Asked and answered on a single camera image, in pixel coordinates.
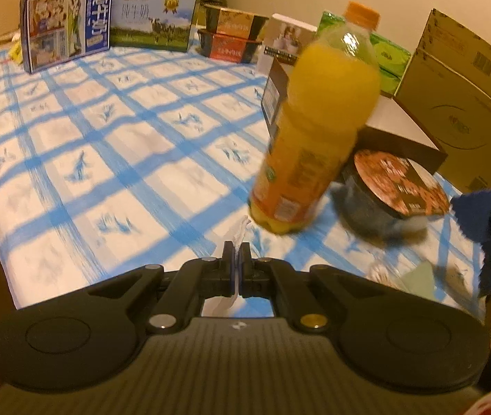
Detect white tissue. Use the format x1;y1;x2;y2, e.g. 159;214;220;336
202;213;251;317

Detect crinkled clear plastic bag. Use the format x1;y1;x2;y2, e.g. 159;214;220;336
365;259;407;291

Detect green microfibre cloth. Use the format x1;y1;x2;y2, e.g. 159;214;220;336
399;260;436;301

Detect blue checked bed sheet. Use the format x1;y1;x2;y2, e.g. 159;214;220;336
0;48;485;317

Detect black instant rice bowl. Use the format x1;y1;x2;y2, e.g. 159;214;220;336
340;149;450;241

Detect brown open storage box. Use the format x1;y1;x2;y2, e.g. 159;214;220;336
260;57;448;176

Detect orange juice bottle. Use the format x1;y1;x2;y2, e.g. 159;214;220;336
249;2;381;234

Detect small white product box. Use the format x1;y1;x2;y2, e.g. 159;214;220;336
256;13;317;75

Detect stacked orange snack boxes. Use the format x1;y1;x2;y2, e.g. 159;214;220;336
198;4;269;64

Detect green tissue pack bundle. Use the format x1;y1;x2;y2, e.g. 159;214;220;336
316;10;413;99

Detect milk box with cow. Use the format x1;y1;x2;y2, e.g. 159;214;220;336
110;0;198;52

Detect large cardboard box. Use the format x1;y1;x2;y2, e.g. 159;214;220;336
395;9;491;192

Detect blue milk carton box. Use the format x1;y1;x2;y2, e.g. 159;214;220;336
19;0;112;74

